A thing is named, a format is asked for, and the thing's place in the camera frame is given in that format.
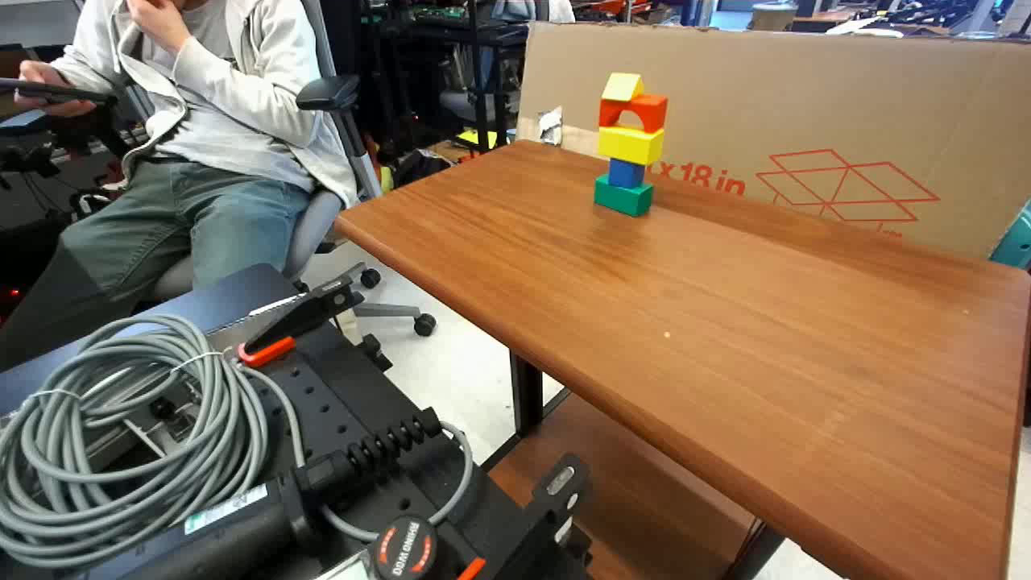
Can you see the person left hand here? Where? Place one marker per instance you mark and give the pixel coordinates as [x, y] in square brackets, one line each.
[162, 19]

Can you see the person right hand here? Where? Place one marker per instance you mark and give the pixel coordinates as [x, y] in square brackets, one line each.
[50, 85]

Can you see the small yellow cube block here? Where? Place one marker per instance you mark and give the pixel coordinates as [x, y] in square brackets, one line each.
[622, 89]

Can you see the yellow rectangular block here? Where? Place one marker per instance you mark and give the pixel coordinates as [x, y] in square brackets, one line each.
[630, 147]

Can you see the blue block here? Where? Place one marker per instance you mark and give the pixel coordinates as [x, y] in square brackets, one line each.
[627, 171]

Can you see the green block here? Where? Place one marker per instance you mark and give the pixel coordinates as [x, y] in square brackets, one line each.
[622, 198]

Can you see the orange arch block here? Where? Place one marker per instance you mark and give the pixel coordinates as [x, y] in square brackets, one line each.
[649, 109]

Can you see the seated person gray hoodie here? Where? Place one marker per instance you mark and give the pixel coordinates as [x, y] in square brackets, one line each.
[237, 116]

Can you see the gray office chair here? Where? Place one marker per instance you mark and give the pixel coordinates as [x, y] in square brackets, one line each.
[324, 205]

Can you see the dark background shelving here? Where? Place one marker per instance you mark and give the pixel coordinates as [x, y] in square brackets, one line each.
[429, 65]

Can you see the small white object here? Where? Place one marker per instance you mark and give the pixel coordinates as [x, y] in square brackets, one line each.
[550, 123]

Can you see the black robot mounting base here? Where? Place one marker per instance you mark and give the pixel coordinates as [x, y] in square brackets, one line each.
[354, 428]

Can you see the black table leg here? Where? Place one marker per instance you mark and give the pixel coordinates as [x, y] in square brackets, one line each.
[526, 395]
[754, 552]

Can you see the black orange round knob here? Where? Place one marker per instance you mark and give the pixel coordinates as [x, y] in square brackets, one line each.
[403, 552]

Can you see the large cardboard box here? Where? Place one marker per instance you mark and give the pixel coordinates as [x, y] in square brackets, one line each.
[816, 97]

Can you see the teal object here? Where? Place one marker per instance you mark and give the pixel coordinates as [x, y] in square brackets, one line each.
[1016, 244]

